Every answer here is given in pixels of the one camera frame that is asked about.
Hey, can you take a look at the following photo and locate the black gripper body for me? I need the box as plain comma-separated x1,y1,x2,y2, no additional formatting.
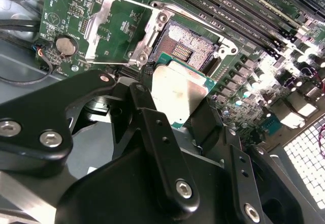
57,146,239,224

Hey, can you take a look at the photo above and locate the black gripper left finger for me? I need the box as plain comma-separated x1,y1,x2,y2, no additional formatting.
0,62,201,213

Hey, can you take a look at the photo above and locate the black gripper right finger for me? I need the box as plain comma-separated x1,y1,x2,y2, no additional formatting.
189,94,321,224

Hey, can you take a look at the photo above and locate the silver CPU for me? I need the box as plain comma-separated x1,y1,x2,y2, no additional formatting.
150,52,218,130

